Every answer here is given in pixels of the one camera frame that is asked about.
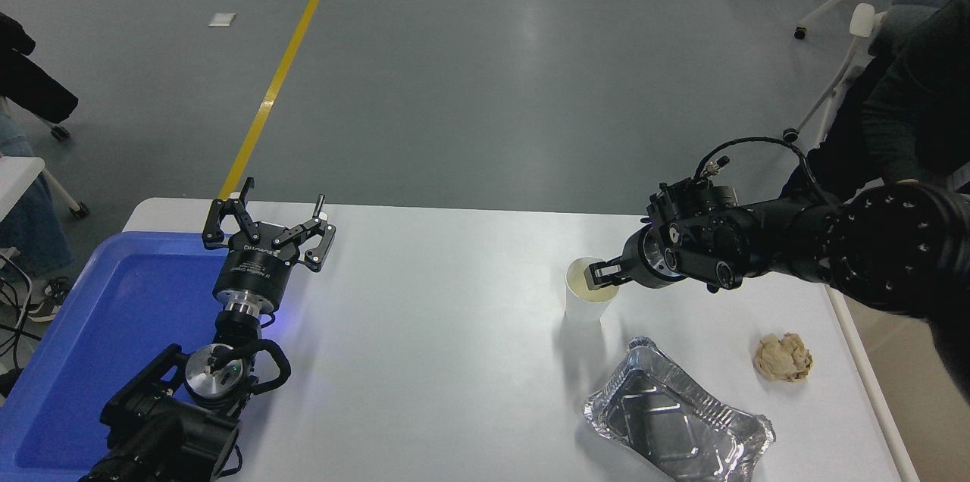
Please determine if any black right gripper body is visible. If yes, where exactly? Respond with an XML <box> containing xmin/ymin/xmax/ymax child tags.
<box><xmin>622</xmin><ymin>224</ymin><xmax>676</xmax><ymax>289</ymax></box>

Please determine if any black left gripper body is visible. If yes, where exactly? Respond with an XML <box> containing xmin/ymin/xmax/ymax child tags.
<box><xmin>213</xmin><ymin>221</ymin><xmax>302</xmax><ymax>305</ymax></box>

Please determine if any white paper cup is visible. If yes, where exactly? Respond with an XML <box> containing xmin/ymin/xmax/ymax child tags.
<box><xmin>565</xmin><ymin>257</ymin><xmax>621</xmax><ymax>325</ymax></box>

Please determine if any silver foil tray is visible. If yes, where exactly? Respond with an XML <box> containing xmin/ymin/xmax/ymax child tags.
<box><xmin>581</xmin><ymin>336</ymin><xmax>777</xmax><ymax>482</ymax></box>

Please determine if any blue plastic tray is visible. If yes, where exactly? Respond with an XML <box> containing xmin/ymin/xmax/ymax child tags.
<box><xmin>0</xmin><ymin>231</ymin><xmax>237</xmax><ymax>482</ymax></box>

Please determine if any white-legged chair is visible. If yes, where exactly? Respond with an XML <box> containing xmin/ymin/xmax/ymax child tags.
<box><xmin>0</xmin><ymin>95</ymin><xmax>92</xmax><ymax>220</ymax></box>

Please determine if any crumpled tan paper ball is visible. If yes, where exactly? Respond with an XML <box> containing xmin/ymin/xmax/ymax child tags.
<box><xmin>753</xmin><ymin>333</ymin><xmax>814</xmax><ymax>383</ymax></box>

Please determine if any person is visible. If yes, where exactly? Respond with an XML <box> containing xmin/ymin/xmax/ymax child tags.
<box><xmin>781</xmin><ymin>0</ymin><xmax>970</xmax><ymax>202</ymax></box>
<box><xmin>0</xmin><ymin>114</ymin><xmax>77</xmax><ymax>322</ymax></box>

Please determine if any small white table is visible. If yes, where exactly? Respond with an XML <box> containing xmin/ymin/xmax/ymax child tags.
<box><xmin>0</xmin><ymin>156</ymin><xmax>46</xmax><ymax>225</ymax></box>

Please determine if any black jacket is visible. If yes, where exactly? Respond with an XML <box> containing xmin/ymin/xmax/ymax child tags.
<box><xmin>0</xmin><ymin>12</ymin><xmax>80</xmax><ymax>125</ymax></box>

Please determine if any large pale bin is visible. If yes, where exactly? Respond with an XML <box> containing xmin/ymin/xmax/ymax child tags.
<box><xmin>826</xmin><ymin>286</ymin><xmax>970</xmax><ymax>482</ymax></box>

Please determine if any thin black cable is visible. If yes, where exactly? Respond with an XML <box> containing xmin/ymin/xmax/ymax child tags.
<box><xmin>0</xmin><ymin>247</ymin><xmax>36</xmax><ymax>373</ymax></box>

